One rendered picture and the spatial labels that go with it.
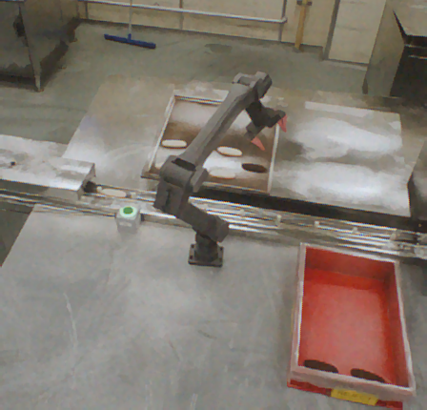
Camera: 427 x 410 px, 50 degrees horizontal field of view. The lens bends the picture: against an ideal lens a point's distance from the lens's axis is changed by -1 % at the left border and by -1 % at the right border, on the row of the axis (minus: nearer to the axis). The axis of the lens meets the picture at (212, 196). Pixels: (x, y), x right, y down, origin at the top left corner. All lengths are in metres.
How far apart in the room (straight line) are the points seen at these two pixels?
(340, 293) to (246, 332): 0.36
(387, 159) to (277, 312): 0.87
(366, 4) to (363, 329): 3.82
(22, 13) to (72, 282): 2.88
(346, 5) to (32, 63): 2.93
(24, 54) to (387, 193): 3.23
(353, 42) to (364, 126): 2.93
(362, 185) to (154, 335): 1.00
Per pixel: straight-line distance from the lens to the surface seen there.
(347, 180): 1.92
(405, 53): 3.24
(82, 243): 1.71
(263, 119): 1.48
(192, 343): 1.43
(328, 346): 1.48
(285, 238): 1.69
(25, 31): 4.19
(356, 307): 1.59
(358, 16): 4.97
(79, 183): 1.80
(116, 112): 2.39
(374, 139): 2.12
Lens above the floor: 2.04
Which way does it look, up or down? 41 degrees down
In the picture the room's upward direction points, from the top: 4 degrees clockwise
